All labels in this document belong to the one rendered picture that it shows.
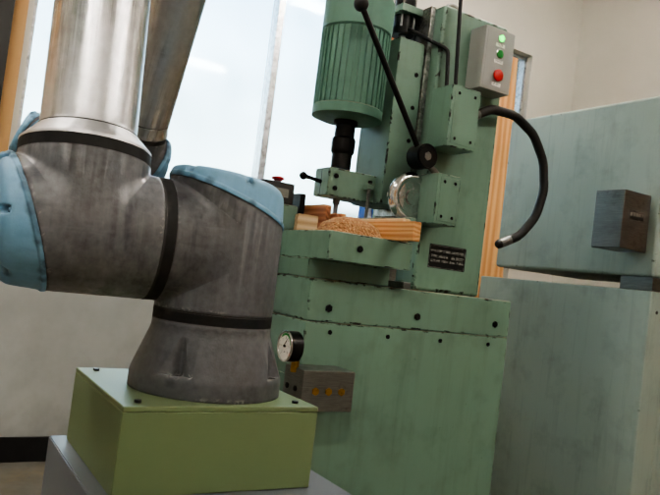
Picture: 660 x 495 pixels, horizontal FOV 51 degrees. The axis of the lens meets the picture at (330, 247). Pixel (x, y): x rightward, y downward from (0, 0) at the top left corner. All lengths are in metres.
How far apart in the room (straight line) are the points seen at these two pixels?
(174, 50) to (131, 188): 0.41
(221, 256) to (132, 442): 0.23
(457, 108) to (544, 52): 2.51
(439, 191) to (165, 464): 1.05
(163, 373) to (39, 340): 1.97
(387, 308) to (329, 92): 0.53
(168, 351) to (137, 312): 2.02
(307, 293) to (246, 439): 0.67
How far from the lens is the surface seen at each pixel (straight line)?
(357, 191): 1.72
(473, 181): 1.85
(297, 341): 1.37
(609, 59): 4.25
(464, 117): 1.74
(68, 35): 0.88
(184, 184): 0.85
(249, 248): 0.84
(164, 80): 1.19
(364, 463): 1.60
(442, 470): 1.74
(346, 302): 1.49
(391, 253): 1.48
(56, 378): 2.83
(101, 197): 0.79
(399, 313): 1.57
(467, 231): 1.83
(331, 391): 1.41
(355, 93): 1.69
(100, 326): 2.83
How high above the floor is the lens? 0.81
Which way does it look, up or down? 2 degrees up
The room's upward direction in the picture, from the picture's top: 7 degrees clockwise
